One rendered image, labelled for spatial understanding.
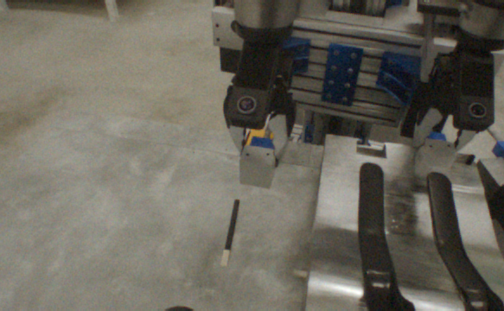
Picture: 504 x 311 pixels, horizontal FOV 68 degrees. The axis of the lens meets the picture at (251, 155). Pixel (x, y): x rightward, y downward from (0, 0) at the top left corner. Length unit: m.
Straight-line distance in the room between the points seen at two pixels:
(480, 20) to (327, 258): 0.37
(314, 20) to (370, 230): 0.60
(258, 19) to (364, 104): 0.69
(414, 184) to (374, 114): 0.47
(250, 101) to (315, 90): 0.67
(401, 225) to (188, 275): 0.33
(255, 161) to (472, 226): 0.34
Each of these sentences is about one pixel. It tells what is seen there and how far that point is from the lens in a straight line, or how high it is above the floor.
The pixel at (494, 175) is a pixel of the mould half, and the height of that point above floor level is 0.86.
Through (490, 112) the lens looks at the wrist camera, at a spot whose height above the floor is 1.04.
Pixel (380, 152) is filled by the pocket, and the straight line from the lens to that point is 0.73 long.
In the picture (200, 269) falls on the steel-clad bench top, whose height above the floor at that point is 0.80.
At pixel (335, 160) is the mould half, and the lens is 0.66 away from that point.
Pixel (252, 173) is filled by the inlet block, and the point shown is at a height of 0.93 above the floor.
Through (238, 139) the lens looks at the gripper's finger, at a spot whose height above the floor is 0.97.
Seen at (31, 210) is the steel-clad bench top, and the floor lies 0.80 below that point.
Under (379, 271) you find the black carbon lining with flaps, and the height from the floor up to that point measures 0.92.
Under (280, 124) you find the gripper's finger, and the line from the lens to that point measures 0.53.
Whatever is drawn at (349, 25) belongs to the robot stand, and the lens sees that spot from 1.01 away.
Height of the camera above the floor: 1.34
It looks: 43 degrees down
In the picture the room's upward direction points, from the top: straight up
